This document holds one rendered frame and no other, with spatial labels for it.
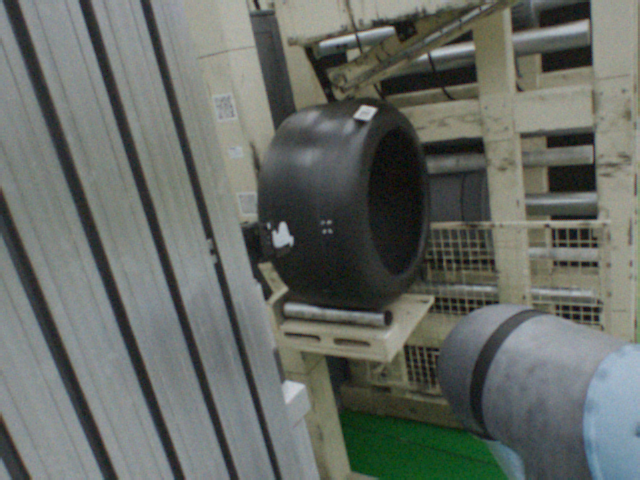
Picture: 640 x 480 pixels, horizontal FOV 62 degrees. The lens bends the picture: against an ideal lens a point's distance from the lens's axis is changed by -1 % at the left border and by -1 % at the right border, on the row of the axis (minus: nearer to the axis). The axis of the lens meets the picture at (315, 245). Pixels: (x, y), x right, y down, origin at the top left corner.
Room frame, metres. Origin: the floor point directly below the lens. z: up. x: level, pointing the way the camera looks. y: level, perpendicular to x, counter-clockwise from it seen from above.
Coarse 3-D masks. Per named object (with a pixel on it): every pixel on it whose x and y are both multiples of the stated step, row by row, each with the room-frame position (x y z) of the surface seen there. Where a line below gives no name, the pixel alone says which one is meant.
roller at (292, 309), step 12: (288, 312) 1.46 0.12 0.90; (300, 312) 1.43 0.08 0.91; (312, 312) 1.41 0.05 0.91; (324, 312) 1.39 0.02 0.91; (336, 312) 1.37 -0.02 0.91; (348, 312) 1.35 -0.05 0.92; (360, 312) 1.33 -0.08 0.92; (372, 312) 1.31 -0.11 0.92; (384, 312) 1.29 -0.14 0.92; (372, 324) 1.31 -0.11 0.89; (384, 324) 1.28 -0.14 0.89
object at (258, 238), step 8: (240, 224) 1.09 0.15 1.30; (248, 224) 1.09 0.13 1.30; (256, 224) 1.10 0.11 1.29; (264, 224) 1.05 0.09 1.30; (272, 224) 1.07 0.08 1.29; (248, 232) 1.03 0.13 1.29; (256, 232) 1.05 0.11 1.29; (264, 232) 1.08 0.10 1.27; (272, 232) 1.08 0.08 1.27; (248, 240) 1.03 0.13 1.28; (256, 240) 1.04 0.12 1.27; (264, 240) 1.04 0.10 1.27; (272, 240) 1.08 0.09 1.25; (248, 248) 1.03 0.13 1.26; (256, 248) 1.04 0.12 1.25; (264, 248) 1.04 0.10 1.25; (272, 248) 1.06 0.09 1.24; (248, 256) 1.02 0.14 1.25; (256, 256) 1.04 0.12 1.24; (264, 256) 1.04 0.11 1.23
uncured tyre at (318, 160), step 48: (288, 144) 1.35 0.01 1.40; (336, 144) 1.27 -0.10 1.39; (384, 144) 1.68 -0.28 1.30; (288, 192) 1.28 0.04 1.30; (336, 192) 1.21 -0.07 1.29; (384, 192) 1.72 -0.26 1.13; (336, 240) 1.19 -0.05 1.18; (384, 240) 1.65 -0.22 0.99; (288, 288) 1.35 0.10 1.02; (336, 288) 1.24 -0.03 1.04; (384, 288) 1.26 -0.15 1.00
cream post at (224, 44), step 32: (192, 0) 1.60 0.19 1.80; (224, 0) 1.57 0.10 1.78; (192, 32) 1.61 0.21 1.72; (224, 32) 1.55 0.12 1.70; (224, 64) 1.56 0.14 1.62; (256, 64) 1.64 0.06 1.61; (256, 96) 1.61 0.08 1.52; (224, 128) 1.60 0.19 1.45; (256, 128) 1.58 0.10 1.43; (224, 160) 1.61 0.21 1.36; (256, 160) 1.55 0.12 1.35; (256, 192) 1.56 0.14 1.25; (288, 352) 1.58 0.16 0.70; (320, 384) 1.60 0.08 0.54; (320, 416) 1.57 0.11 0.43; (320, 448) 1.56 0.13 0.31
